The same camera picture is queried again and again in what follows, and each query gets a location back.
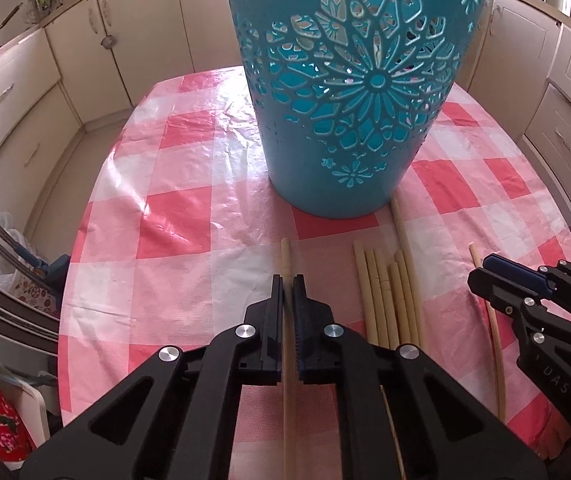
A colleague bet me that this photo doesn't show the long bamboo chopstick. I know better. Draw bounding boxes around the long bamboo chopstick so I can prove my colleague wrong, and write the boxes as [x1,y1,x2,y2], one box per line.
[391,196,427,350]

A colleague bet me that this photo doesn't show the teal perforated plastic basket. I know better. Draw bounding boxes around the teal perforated plastic basket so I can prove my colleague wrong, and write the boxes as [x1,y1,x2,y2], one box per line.
[228,0,491,219]

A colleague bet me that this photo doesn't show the pink checkered tablecloth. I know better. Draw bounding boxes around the pink checkered tablecloth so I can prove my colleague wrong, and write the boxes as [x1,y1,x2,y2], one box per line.
[56,65,571,480]

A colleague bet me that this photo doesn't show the white plastic bag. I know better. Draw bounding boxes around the white plastic bag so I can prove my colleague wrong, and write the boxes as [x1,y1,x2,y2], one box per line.
[0,211,42,291]

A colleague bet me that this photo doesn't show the blue mop head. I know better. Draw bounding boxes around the blue mop head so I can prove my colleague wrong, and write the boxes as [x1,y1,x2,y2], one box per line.
[13,244,71,295]

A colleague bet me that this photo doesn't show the cream kitchen cabinets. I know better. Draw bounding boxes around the cream kitchen cabinets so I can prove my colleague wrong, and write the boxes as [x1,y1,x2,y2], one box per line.
[0,0,571,222]

